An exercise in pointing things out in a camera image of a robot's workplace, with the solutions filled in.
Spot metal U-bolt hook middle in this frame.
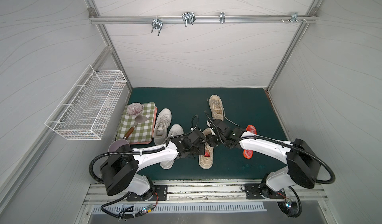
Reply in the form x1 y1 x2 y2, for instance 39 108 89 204
182 12 196 27

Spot metal crossbar rail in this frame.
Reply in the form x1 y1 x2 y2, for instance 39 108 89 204
90 14 319 24

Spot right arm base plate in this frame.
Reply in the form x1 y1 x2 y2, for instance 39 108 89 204
240 183 286 200

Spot green checkered cloth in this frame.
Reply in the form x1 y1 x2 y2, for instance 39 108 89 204
115 101 158 145

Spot white wire basket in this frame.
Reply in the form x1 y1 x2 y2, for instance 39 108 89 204
45 65 127 141

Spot purple saucepan wooden handle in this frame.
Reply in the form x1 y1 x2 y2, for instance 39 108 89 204
108 122 138 152

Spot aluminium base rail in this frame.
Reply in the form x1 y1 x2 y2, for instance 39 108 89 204
83 179 329 204

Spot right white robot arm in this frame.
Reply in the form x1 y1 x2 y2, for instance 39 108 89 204
207 119 336 192

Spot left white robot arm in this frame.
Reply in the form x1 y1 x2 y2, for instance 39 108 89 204
89 130 206 196

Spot metal U-bolt hook left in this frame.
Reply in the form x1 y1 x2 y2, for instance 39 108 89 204
151 18 163 36

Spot white sneaker rear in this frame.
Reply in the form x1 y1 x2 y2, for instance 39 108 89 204
153 108 172 145

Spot red orange insole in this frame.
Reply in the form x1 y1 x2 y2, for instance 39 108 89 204
243 125 257 159

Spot metal u-bolt hook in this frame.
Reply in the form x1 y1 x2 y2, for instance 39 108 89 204
182 12 196 27
151 18 163 36

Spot metal clip hook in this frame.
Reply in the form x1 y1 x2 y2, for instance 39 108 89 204
219 12 225 24

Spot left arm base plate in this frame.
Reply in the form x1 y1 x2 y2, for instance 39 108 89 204
126 184 168 202

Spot white slotted cable duct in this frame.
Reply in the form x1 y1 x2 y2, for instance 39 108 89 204
104 202 267 214

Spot white sneaker front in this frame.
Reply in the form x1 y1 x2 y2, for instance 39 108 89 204
160 124 184 169

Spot metal bracket hook right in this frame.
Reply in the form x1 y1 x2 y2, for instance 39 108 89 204
281 12 307 24

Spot white sneaker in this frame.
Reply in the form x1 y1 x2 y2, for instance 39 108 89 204
160 124 184 169
153 108 172 145

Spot beige lace sneaker with laces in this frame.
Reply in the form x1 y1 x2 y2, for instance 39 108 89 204
208 94 239 126

